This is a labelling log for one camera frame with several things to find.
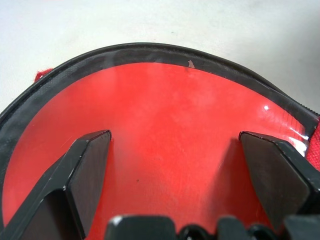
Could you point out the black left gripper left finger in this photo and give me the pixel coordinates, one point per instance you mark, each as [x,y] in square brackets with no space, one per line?
[85,165]

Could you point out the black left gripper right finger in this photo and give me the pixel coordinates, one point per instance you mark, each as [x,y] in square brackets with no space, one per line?
[272,175]

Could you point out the red table tennis paddle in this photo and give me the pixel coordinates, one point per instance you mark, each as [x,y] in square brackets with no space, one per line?
[162,112]

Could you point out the black table tennis paddle case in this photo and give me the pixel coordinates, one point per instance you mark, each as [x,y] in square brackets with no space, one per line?
[150,53]

